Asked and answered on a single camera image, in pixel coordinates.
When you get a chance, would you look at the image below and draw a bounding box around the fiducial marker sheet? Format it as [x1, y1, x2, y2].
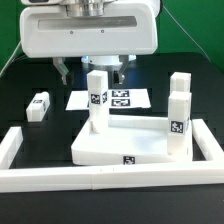
[66, 89, 151, 110]

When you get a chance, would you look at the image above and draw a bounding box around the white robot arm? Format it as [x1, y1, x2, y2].
[20, 0, 162, 83]

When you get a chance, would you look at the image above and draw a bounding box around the white desk top panel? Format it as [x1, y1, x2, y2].
[71, 115, 193, 166]

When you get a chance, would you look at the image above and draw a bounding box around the white cable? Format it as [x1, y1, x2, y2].
[0, 41, 23, 76]

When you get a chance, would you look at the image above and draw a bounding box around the white L-shaped fence frame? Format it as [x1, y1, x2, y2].
[0, 119, 224, 193]

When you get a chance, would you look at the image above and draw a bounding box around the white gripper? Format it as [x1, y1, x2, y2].
[20, 0, 158, 85]

